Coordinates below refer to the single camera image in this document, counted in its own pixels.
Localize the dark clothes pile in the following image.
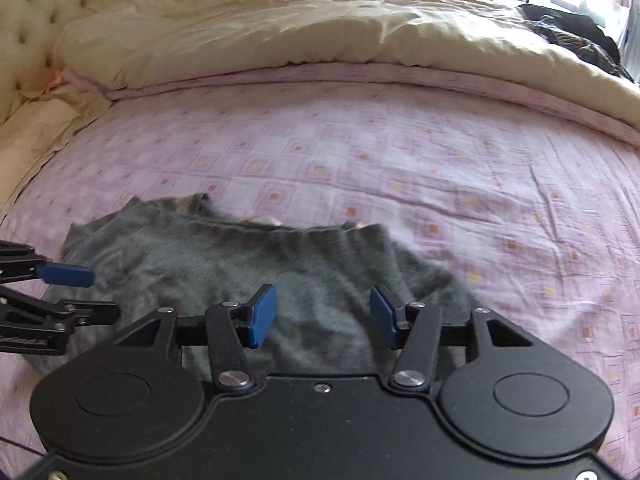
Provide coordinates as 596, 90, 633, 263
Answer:
517, 2, 637, 84

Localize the grey argyle sweater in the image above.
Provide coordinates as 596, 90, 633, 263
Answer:
50, 192, 482, 377

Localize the cream pillow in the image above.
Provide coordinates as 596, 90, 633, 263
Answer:
0, 91, 115, 213

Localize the pink patterned bed sheet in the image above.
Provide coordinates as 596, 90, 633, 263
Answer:
0, 79, 640, 480

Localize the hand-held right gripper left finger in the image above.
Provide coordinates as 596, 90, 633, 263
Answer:
114, 282, 279, 392

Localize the cream duvet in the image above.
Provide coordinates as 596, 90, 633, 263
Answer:
52, 0, 640, 150

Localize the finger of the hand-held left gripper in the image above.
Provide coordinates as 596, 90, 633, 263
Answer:
0, 240, 96, 289
0, 285, 122, 332

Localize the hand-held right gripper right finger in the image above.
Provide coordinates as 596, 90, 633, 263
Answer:
369, 284, 535, 392

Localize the cream tufted headboard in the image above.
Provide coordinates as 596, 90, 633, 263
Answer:
0, 0, 167, 126

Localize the thin dark cable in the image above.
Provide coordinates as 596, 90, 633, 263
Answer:
0, 435, 43, 458

